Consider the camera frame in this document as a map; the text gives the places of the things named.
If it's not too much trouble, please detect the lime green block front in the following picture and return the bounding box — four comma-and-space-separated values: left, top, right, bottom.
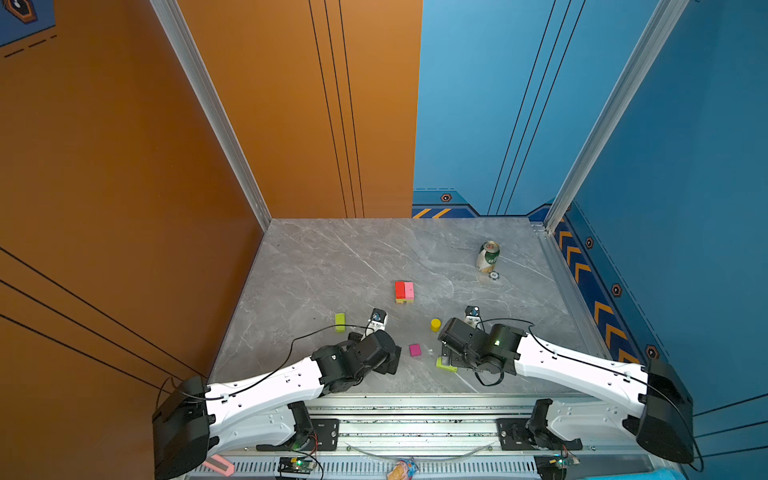
436, 357, 458, 373

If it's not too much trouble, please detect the pink handled tool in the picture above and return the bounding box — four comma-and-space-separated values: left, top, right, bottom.
203, 455, 236, 477

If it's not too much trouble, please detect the green beverage can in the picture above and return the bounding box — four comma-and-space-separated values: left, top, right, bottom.
476, 240, 500, 273

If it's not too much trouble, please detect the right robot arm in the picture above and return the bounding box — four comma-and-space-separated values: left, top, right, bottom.
438, 318, 698, 464

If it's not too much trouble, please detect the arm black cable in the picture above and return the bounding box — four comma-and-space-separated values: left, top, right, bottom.
157, 317, 376, 409
473, 316, 706, 475

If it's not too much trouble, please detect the aluminium front rail frame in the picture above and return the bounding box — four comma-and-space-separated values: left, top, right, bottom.
189, 394, 683, 479

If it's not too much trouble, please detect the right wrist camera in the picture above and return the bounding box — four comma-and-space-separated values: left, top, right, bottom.
464, 306, 482, 328

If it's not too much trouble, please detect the colourful snack wrapper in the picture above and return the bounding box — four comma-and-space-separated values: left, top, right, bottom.
386, 459, 418, 480

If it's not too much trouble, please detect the circuit board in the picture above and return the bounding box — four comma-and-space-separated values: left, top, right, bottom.
276, 456, 319, 479
549, 453, 581, 471

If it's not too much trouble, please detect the right circuit board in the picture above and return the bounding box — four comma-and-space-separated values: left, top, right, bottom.
549, 453, 581, 471

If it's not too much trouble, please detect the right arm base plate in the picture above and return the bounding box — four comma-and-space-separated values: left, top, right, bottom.
496, 418, 583, 452

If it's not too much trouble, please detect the left aluminium corner post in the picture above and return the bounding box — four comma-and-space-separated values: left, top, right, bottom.
149, 0, 272, 232

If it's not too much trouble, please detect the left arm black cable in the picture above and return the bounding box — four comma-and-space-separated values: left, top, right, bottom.
157, 317, 376, 409

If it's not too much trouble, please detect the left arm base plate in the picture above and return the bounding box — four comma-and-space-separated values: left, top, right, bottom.
256, 419, 340, 453

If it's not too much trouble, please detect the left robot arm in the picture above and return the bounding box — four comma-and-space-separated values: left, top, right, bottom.
152, 330, 402, 479

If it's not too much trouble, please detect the left circuit board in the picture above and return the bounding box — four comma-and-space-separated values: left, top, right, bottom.
276, 456, 319, 479

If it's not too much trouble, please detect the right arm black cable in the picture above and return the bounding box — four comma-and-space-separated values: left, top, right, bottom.
473, 316, 706, 475

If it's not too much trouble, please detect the right aluminium corner post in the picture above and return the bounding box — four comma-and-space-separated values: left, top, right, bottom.
543, 0, 689, 235

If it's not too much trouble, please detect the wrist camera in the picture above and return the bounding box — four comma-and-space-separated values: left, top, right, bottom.
464, 306, 482, 328
365, 308, 388, 335

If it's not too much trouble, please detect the aluminium corner post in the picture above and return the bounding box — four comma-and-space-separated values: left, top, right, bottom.
543, 0, 689, 235
149, 0, 272, 232

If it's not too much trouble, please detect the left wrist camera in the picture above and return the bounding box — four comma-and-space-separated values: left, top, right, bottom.
365, 308, 388, 335

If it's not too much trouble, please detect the pink rectangular block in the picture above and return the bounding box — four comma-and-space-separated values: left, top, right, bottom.
403, 282, 415, 302

